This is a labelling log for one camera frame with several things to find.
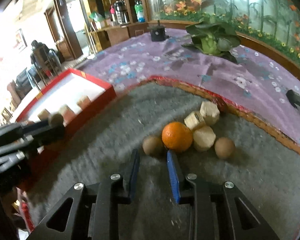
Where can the blue green bottle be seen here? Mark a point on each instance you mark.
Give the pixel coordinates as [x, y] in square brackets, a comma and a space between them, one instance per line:
[138, 6]

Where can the pink bottle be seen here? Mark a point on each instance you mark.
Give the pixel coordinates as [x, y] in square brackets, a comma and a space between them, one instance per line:
[113, 15]

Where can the brown kiwi right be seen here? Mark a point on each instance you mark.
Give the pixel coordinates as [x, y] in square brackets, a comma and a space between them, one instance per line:
[224, 147]

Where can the black thermos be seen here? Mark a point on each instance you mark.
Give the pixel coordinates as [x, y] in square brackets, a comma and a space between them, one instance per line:
[121, 12]

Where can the brown kiwi middle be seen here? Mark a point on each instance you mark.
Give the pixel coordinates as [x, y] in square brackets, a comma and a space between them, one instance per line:
[56, 119]

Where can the red box with white inside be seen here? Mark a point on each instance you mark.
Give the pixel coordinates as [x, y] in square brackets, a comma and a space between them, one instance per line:
[66, 89]

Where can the hexagonal beige block front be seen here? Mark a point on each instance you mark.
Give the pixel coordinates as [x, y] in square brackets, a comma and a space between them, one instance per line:
[43, 115]

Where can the right orange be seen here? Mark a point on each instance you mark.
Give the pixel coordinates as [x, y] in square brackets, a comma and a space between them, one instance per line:
[177, 137]

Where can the beige block top back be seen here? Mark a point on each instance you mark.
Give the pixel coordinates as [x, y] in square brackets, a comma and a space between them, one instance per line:
[210, 112]

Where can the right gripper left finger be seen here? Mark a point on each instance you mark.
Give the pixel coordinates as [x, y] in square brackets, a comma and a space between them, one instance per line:
[91, 211]

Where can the glass panel with flowers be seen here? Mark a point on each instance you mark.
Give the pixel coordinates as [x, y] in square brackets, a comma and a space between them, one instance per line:
[274, 22]

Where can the wooden chair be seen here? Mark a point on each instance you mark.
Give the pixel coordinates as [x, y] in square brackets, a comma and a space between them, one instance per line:
[49, 68]

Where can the wooden side cabinet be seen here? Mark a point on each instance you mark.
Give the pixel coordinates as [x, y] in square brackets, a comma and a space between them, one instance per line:
[110, 36]

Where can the seated person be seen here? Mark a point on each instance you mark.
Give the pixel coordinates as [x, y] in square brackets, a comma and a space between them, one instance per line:
[44, 52]

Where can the brown kiwi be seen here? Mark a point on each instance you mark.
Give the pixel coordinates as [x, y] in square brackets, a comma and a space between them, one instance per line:
[56, 119]
[224, 147]
[152, 146]

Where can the brown kiwi left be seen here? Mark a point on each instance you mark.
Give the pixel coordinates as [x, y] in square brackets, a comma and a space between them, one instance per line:
[152, 146]

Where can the purple floral tablecloth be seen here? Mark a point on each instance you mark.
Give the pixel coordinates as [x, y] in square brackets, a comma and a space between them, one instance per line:
[256, 82]

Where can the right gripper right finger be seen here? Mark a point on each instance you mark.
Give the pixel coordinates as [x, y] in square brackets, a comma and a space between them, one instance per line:
[217, 211]

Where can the black mouse-like object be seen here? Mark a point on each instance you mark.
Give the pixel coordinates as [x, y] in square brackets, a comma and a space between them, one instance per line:
[293, 98]

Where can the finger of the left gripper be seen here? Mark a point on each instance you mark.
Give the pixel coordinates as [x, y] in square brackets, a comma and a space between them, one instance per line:
[26, 128]
[54, 134]

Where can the beige block small back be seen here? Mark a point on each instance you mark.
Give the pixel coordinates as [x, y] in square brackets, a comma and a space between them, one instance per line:
[194, 121]

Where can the grey felt mat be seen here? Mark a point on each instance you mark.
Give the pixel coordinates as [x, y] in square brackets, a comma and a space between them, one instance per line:
[267, 172]

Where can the green leafy vegetable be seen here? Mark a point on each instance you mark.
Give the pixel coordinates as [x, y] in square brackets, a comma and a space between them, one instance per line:
[214, 39]

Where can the dark red jujube back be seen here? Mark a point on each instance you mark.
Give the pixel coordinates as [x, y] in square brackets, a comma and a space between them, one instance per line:
[222, 106]

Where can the black cylinder device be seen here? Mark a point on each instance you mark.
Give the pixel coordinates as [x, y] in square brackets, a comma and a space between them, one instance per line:
[157, 32]

